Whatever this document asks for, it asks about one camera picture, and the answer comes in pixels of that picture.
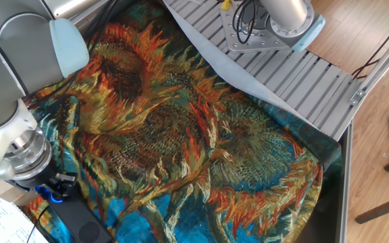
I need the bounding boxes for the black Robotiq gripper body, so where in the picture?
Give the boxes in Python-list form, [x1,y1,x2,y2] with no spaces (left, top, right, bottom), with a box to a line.
[11,164,60,190]

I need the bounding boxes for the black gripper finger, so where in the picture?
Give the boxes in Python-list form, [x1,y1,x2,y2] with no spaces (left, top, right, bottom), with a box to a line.
[45,184,62,200]
[56,172,78,198]

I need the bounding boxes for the black bar speaker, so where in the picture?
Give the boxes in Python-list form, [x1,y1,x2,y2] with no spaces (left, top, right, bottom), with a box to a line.
[35,182,115,243]

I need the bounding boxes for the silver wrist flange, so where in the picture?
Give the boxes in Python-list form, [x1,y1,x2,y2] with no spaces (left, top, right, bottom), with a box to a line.
[3,126,53,182]

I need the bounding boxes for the light wooden cube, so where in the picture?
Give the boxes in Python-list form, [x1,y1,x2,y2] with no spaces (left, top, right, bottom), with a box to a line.
[0,178,39,207]

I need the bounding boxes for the printed white paper sheets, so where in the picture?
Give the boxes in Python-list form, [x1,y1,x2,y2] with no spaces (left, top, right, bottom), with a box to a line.
[0,178,49,243]

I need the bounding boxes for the sunflower painting cloth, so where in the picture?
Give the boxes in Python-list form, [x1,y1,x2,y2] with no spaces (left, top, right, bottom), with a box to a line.
[18,0,342,243]

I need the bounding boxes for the thin black speaker cable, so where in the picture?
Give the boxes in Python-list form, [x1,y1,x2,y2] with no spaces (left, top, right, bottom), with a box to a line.
[25,205,51,243]

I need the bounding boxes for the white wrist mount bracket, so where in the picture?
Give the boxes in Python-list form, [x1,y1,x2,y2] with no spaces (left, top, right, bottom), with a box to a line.
[0,99,38,163]

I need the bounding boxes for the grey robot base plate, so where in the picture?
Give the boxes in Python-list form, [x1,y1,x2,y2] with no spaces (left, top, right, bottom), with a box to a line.
[219,0,317,54]

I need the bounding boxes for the black cable with metal connector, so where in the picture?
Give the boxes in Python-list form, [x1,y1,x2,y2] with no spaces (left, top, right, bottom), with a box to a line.
[231,0,260,45]

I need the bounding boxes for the aluminium beam with corner bracket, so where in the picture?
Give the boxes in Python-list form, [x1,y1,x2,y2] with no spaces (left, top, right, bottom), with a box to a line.
[348,29,389,107]

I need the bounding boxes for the thin black floor cable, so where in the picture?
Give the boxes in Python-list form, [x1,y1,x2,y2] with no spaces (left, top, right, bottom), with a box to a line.
[351,11,389,81]

